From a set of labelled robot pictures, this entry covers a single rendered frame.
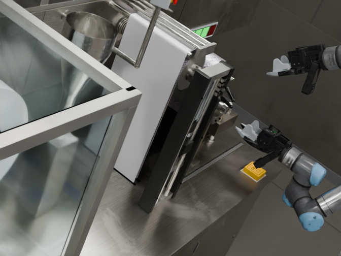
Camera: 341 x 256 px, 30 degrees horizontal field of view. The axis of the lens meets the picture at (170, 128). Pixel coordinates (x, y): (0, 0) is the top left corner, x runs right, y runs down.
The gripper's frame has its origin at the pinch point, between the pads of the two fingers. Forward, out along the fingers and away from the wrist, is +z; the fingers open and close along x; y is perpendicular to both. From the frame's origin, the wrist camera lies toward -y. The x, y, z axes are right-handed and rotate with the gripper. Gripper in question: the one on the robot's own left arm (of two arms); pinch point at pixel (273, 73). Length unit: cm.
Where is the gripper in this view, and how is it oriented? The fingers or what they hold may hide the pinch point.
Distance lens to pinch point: 223.8
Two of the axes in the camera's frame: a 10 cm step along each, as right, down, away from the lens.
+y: -2.3, -9.6, -1.7
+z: -8.0, 0.9, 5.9
